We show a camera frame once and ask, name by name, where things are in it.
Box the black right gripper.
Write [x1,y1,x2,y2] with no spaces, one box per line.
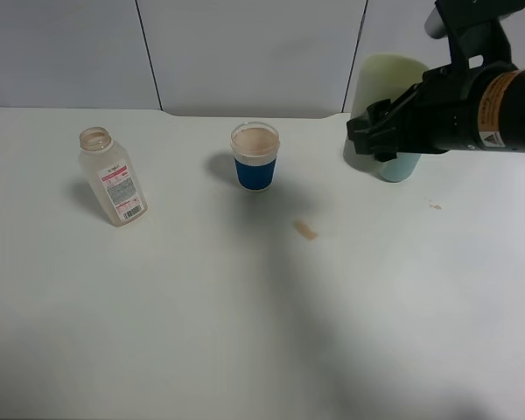
[346,67,525,162]

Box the pale green plastic cup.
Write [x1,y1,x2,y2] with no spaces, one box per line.
[343,53,429,179]

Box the clear plastic drink bottle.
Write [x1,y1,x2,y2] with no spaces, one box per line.
[78,127,148,227]

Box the teal plastic cup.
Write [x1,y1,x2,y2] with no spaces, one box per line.
[379,153,421,183]

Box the blue sleeved paper cup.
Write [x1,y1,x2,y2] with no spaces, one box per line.
[230,122,280,192]

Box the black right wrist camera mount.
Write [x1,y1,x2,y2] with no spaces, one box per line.
[424,0,525,74]

